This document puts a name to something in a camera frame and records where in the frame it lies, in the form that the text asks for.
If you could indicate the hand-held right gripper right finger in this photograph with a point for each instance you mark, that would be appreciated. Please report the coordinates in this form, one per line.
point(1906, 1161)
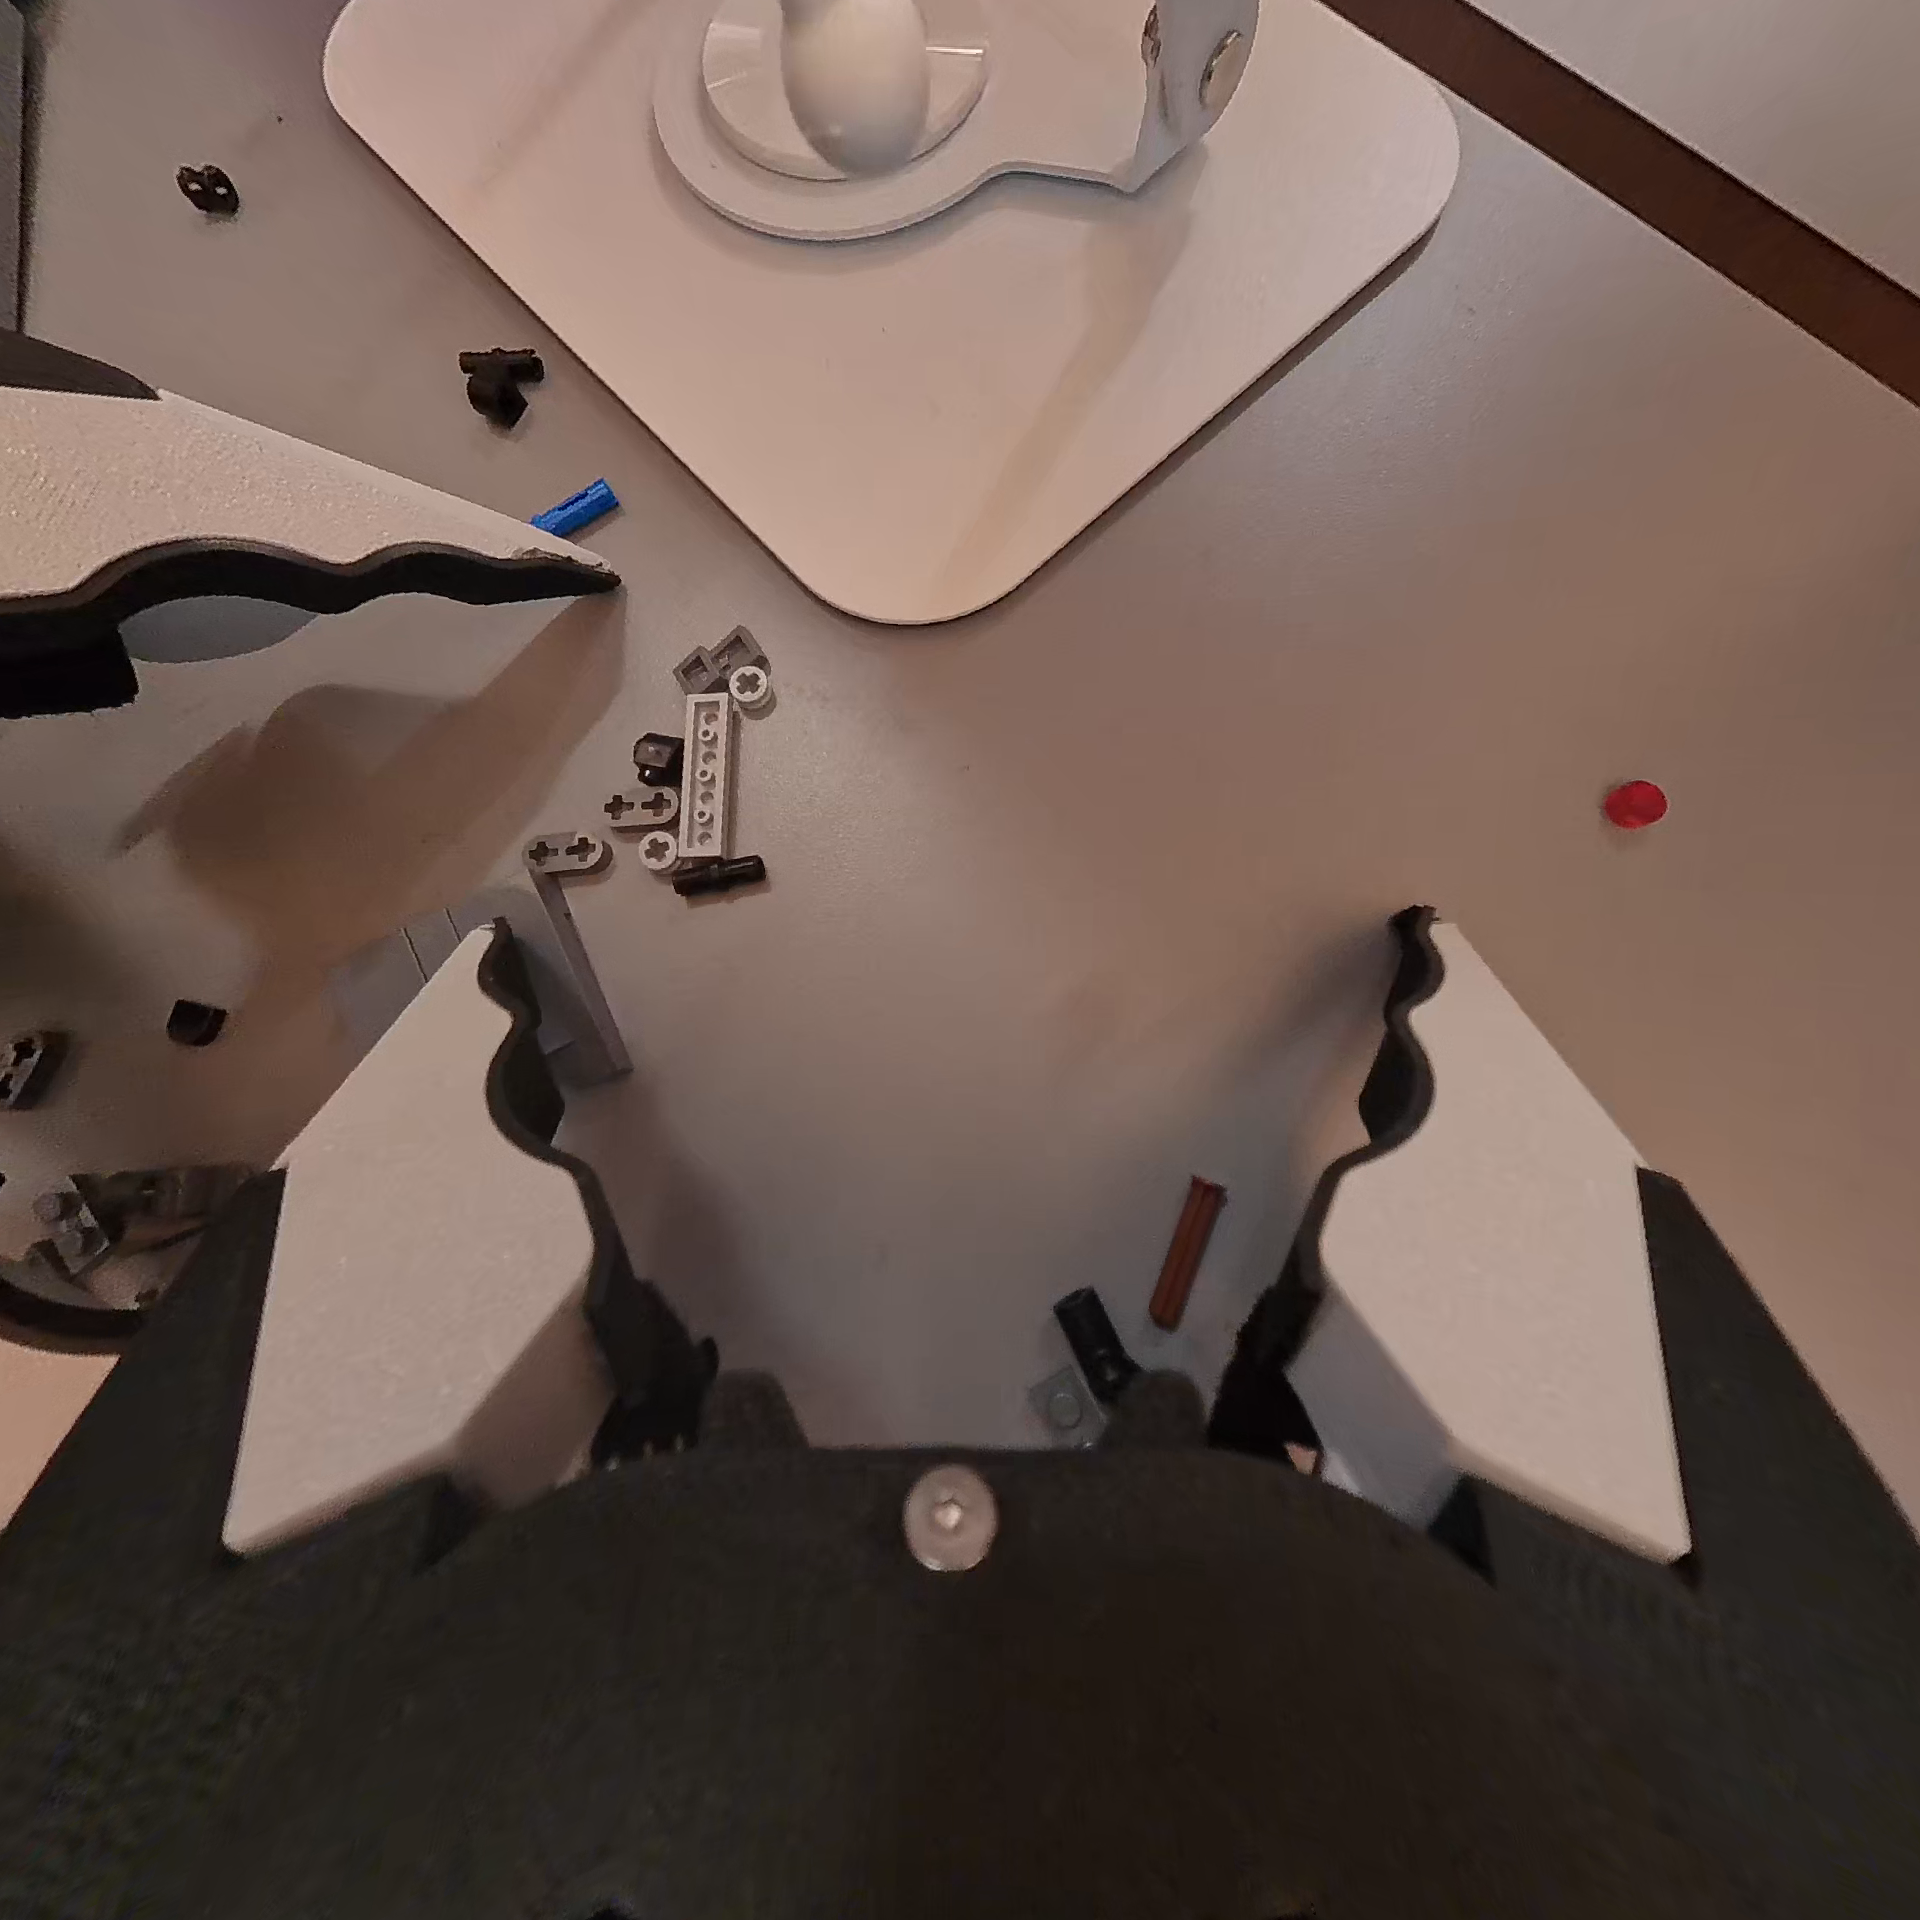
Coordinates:
point(1516, 1289)

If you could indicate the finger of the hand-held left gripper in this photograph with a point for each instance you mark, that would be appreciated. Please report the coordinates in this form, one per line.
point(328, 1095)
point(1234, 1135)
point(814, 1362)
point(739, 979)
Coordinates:
point(435, 721)
point(225, 481)

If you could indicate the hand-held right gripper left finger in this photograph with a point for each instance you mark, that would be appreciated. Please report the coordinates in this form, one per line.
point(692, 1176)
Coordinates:
point(405, 1275)

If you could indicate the blue lego pin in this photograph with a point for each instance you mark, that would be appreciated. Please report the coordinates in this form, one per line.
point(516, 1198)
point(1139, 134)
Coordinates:
point(581, 503)

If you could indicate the black lego pin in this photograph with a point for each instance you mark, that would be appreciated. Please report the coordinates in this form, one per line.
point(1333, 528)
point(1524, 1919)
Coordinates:
point(720, 875)

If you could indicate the grey two-hole lego beam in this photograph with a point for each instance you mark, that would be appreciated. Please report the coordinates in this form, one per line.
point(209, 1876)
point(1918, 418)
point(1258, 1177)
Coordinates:
point(642, 809)
point(563, 854)

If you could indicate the small black lego brick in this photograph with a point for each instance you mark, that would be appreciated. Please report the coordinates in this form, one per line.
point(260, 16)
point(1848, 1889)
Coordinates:
point(656, 756)

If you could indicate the black flat lego piece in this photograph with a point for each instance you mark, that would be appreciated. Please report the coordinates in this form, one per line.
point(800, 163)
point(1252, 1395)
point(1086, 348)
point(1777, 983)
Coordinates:
point(209, 187)

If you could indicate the white round lego bush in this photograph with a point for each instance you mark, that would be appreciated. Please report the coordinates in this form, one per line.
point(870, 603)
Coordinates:
point(659, 854)
point(753, 686)

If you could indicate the light grey long lego plate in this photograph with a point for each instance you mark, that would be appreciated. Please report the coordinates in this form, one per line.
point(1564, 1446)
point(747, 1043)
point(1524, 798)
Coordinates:
point(709, 777)

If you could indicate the grey one-by-two lego plate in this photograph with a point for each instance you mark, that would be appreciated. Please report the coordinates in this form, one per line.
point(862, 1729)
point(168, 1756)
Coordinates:
point(715, 657)

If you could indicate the black lego cross connector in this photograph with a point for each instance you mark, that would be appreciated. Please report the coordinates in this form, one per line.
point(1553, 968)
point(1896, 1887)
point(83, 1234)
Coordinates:
point(498, 382)

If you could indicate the large grey lego plate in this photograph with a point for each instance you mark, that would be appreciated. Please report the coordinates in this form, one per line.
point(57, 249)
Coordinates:
point(587, 991)

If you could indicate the small black curved lego piece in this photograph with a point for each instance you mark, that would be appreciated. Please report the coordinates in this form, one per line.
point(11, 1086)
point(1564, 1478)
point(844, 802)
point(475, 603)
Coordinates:
point(195, 1023)

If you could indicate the brown lego axle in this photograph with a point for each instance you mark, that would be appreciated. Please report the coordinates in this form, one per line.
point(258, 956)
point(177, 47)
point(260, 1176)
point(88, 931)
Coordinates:
point(1189, 1254)

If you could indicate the black angled lego connector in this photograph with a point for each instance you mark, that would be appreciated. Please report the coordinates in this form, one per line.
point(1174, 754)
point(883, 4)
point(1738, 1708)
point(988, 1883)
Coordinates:
point(1092, 1335)

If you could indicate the grey lego plate with hole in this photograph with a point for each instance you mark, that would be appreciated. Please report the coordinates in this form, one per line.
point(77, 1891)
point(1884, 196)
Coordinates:
point(1066, 1410)

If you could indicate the red round lego stud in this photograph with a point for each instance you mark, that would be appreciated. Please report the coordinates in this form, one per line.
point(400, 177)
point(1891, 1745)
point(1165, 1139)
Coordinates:
point(1635, 806)

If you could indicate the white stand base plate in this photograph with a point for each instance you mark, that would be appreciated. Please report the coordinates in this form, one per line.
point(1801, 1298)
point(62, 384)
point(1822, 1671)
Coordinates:
point(931, 360)

